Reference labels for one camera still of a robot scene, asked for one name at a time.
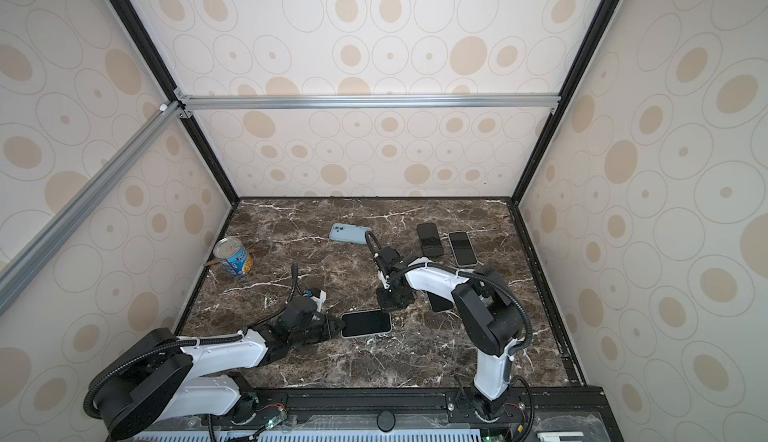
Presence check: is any light blue case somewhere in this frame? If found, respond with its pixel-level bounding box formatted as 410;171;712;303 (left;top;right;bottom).
340;309;394;339
329;223;370;245
448;230;479;269

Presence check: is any black phone case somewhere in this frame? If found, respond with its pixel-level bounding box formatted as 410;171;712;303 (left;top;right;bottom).
416;221;446;258

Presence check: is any black phone front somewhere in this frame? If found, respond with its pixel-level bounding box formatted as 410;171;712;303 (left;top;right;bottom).
418;223;444;257

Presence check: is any black phone purple edge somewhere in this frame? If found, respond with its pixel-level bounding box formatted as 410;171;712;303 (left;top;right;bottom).
449;232;478;266

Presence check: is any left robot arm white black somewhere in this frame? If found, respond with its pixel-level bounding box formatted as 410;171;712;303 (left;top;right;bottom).
82;290;345;440

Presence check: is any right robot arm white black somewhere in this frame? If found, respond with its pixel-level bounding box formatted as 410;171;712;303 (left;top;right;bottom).
364;230;533;420

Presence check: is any blue tin can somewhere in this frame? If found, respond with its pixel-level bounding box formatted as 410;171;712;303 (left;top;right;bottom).
213;237;253;277

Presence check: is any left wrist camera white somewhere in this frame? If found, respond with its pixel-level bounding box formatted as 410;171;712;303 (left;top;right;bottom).
303;288;327;313

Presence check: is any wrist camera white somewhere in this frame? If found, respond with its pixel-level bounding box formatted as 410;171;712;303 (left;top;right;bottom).
303;288;327;313
373;246;403;289

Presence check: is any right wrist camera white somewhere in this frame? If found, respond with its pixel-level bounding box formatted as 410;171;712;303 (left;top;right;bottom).
373;246;403;289

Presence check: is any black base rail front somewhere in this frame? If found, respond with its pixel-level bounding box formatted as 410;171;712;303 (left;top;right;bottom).
107;386;607;442

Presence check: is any left black frame post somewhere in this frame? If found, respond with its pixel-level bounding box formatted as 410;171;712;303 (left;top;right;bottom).
108;0;240;207

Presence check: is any black frame post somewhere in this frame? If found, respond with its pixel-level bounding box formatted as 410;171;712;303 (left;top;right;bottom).
510;0;621;208
108;0;240;207

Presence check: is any horizontal aluminium rail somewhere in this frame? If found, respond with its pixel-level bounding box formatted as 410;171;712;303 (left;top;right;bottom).
181;94;561;110

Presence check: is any left diagonal aluminium rail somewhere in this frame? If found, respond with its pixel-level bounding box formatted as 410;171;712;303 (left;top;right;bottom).
1;100;181;312

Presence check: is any right black frame post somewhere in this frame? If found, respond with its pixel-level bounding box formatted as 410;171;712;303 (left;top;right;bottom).
510;0;621;208

